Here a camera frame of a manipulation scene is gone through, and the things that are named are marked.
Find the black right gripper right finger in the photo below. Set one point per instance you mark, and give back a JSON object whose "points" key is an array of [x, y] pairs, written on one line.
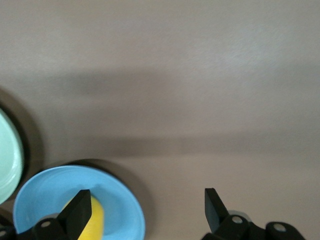
{"points": [[217, 220]]}

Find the yellow lemon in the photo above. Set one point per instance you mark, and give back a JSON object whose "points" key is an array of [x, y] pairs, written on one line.
{"points": [[96, 222]]}

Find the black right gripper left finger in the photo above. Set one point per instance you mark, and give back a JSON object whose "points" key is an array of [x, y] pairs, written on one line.
{"points": [[75, 217]]}

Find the blue plate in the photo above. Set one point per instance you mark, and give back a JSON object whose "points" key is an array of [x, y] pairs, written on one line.
{"points": [[117, 207]]}

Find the mint green plate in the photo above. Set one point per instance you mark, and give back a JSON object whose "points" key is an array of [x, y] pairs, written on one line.
{"points": [[8, 160]]}

